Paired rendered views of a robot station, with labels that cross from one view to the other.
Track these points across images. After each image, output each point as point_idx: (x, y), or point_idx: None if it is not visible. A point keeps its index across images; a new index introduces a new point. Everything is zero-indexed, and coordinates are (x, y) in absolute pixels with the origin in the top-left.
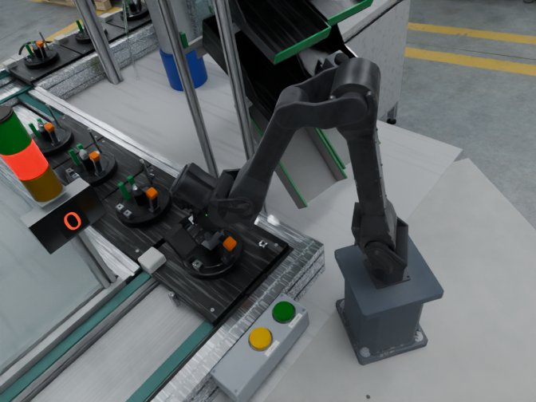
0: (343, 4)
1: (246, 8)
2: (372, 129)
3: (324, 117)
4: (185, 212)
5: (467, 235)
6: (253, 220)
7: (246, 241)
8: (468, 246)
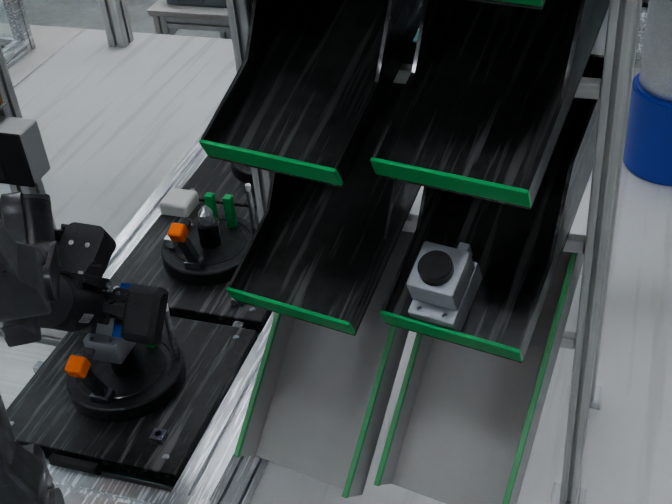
0: (479, 162)
1: (308, 44)
2: None
3: None
4: (214, 305)
5: None
6: (17, 338)
7: (165, 410)
8: None
